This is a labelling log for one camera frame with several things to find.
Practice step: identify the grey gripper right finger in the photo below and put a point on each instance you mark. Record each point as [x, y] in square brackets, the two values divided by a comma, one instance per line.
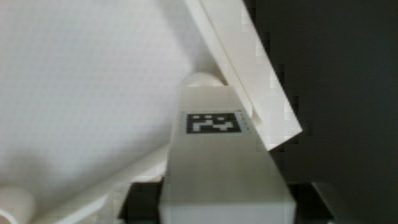
[320, 206]

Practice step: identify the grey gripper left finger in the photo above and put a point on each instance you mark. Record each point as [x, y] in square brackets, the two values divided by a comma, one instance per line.
[139, 211]

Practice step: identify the white desk leg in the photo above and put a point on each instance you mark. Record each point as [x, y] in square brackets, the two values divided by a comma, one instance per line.
[224, 188]

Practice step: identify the white desk top tray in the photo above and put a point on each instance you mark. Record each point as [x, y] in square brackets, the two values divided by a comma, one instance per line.
[96, 55]

